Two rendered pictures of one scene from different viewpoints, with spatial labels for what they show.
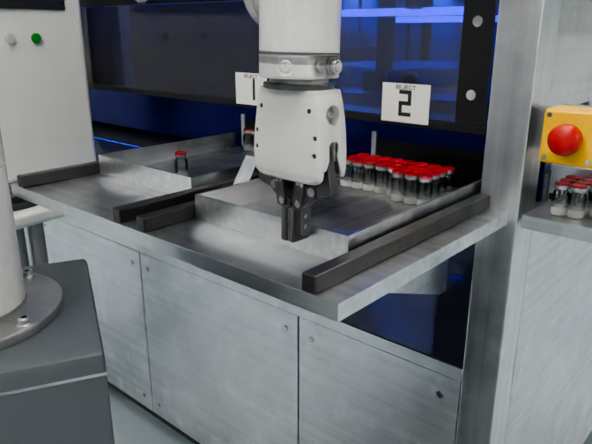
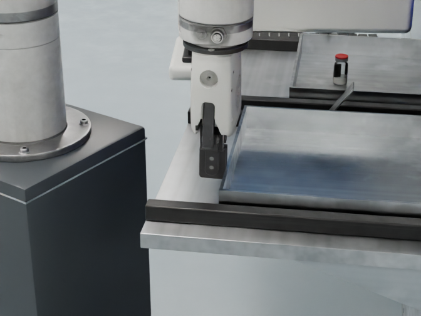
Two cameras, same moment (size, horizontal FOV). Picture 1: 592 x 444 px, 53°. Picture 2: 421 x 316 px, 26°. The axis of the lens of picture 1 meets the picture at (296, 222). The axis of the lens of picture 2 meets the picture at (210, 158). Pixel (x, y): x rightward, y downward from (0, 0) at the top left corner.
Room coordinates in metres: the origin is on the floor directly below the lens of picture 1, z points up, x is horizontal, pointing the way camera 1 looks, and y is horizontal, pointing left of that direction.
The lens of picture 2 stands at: (0.10, -0.84, 1.41)
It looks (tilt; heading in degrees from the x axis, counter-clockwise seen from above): 26 degrees down; 57
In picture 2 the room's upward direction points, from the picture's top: straight up
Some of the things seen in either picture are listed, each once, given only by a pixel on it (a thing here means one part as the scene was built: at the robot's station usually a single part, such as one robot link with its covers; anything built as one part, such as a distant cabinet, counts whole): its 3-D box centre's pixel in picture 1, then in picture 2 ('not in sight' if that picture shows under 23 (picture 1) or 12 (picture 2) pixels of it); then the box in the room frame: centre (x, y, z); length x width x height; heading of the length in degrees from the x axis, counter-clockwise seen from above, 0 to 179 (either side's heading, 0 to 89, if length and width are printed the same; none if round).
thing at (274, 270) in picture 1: (256, 197); (355, 130); (0.93, 0.06, 0.87); 0.70 x 0.48 x 0.02; 49
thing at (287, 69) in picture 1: (300, 68); (215, 27); (0.64, 0.00, 1.09); 0.09 x 0.08 x 0.03; 48
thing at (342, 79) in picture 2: (181, 166); (341, 69); (1.01, 0.20, 0.90); 0.02 x 0.02 x 0.04
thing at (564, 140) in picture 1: (566, 139); not in sight; (0.76, -0.35, 0.99); 0.04 x 0.04 x 0.04; 49
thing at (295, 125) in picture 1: (298, 127); (215, 78); (0.64, 0.00, 1.03); 0.10 x 0.07 x 0.11; 48
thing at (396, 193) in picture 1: (398, 185); not in sight; (0.87, -0.15, 0.90); 0.02 x 0.02 x 0.05
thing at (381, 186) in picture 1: (387, 179); not in sight; (0.91, -0.14, 0.91); 0.18 x 0.02 x 0.05; 49
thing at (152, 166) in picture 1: (218, 159); (401, 74); (1.09, 0.14, 0.90); 0.34 x 0.26 x 0.04; 139
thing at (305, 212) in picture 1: (307, 213); (211, 157); (0.63, -0.01, 0.93); 0.03 x 0.03 x 0.07; 48
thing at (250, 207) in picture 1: (345, 198); (366, 164); (0.82, -0.07, 0.90); 0.34 x 0.26 x 0.04; 139
